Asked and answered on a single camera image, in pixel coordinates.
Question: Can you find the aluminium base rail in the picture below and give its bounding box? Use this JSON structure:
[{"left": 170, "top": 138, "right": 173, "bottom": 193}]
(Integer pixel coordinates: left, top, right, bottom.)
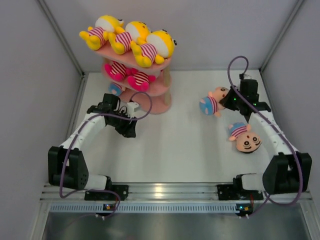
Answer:
[{"left": 40, "top": 182, "right": 312, "bottom": 203}]

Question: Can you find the grey slotted cable duct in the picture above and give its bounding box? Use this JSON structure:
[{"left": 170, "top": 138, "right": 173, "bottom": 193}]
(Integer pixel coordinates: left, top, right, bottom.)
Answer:
[{"left": 50, "top": 202, "right": 252, "bottom": 214}]

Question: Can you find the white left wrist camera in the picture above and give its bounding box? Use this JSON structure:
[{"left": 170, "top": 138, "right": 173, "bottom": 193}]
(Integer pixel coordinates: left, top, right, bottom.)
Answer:
[{"left": 126, "top": 101, "right": 141, "bottom": 118}]

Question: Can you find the aluminium corner post right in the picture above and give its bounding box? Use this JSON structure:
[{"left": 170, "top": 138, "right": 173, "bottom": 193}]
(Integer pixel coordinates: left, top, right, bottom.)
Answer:
[{"left": 259, "top": 0, "right": 307, "bottom": 74}]

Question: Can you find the yellow frog plush toy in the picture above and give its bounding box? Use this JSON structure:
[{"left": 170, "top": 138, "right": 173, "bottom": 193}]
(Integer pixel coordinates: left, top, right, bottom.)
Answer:
[{"left": 108, "top": 21, "right": 150, "bottom": 55}]

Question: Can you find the boy doll black hair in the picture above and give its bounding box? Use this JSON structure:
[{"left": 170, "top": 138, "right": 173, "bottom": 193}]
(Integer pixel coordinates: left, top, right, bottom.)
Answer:
[{"left": 108, "top": 82, "right": 126, "bottom": 96}]

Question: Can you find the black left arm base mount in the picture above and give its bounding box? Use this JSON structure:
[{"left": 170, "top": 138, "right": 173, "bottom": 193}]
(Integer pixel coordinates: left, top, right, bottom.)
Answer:
[{"left": 84, "top": 184, "right": 129, "bottom": 201}]

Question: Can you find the aluminium corner post left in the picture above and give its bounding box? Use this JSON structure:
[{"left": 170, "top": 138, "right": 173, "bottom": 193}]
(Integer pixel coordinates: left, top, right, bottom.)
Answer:
[{"left": 37, "top": 0, "right": 85, "bottom": 76}]

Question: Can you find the white pink bear plush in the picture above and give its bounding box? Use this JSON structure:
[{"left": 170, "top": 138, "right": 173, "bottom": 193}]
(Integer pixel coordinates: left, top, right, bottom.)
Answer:
[
  {"left": 104, "top": 61, "right": 131, "bottom": 82},
  {"left": 127, "top": 68, "right": 159, "bottom": 92}
]

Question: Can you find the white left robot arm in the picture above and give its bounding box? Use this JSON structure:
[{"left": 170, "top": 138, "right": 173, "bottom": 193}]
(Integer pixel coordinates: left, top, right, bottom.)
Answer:
[{"left": 48, "top": 93, "right": 140, "bottom": 200}]

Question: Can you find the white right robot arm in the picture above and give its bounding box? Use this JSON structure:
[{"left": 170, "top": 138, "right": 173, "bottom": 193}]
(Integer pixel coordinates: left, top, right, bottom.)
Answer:
[{"left": 220, "top": 79, "right": 312, "bottom": 199}]

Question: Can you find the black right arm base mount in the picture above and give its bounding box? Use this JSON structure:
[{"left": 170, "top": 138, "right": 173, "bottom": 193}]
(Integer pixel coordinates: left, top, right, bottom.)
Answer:
[{"left": 216, "top": 184, "right": 264, "bottom": 201}]

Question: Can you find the pink three-tier toy shelf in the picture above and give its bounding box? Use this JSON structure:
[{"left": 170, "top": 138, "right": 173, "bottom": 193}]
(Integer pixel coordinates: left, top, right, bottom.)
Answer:
[{"left": 95, "top": 43, "right": 172, "bottom": 114}]

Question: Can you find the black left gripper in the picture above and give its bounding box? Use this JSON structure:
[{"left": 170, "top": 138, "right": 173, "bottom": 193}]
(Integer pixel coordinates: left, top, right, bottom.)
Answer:
[{"left": 107, "top": 109, "right": 138, "bottom": 138}]

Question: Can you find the aluminium corner post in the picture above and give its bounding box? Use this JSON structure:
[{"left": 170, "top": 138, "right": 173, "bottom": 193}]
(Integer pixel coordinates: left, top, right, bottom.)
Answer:
[
  {"left": 37, "top": 0, "right": 85, "bottom": 76},
  {"left": 259, "top": 0, "right": 307, "bottom": 74}
]

